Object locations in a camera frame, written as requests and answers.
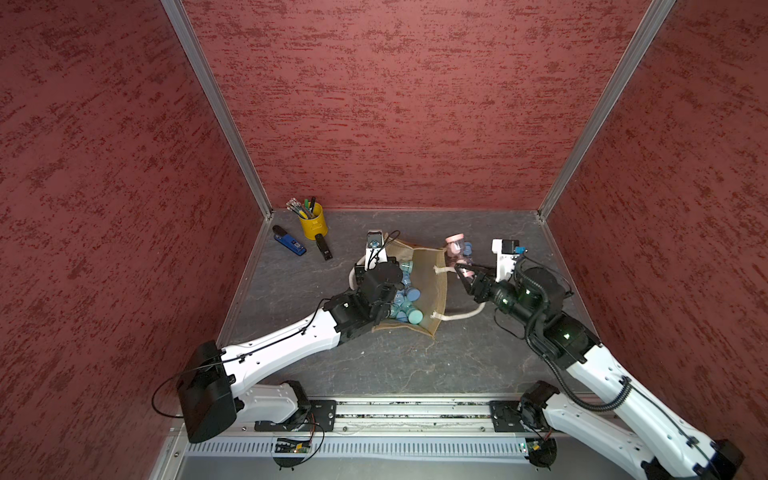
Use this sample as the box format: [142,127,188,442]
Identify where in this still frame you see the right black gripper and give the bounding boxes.
[454,261,543,329]

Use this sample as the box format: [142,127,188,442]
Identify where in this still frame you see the pink sand timer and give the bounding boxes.
[445,233,465,266]

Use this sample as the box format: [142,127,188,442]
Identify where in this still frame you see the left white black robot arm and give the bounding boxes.
[176,257,403,444]

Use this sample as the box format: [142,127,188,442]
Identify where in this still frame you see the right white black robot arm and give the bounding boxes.
[454,263,744,479]

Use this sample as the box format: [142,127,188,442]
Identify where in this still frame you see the blue stapler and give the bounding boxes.
[272,225,306,256]

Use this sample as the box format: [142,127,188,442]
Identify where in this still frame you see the black staple box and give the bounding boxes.
[315,234,333,261]

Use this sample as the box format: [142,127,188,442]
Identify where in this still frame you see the yellow pen cup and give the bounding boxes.
[299,202,329,241]

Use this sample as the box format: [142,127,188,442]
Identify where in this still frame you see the pens in cup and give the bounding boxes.
[286,198,316,220]

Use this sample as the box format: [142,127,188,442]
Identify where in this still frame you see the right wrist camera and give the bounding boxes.
[491,239,527,282]

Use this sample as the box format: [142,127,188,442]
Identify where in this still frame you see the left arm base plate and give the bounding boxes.
[254,399,338,433]

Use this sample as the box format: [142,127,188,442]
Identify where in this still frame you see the aluminium front rail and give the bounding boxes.
[146,394,682,480]

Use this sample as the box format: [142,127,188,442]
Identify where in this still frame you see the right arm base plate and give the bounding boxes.
[489,400,555,436]

